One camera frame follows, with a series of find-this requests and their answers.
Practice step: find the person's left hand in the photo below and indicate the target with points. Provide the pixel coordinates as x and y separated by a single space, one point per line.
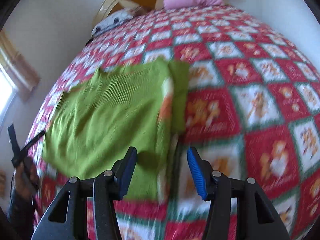
21 186

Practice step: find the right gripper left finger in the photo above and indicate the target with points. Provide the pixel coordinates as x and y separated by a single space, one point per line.
66 216

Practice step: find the white black patterned pillow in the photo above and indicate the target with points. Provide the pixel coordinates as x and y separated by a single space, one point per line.
115 19

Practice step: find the red patchwork bear bedspread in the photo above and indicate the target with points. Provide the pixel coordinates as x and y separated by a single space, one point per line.
252 111

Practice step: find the person's left forearm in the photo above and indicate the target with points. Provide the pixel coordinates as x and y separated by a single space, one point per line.
20 215

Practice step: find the bright side window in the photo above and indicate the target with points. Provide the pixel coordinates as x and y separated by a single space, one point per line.
8 93

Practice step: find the orange side window curtain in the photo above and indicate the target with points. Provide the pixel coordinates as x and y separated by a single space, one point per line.
20 73

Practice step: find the green orange striped sweater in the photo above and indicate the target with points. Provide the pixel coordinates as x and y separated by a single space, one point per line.
96 122

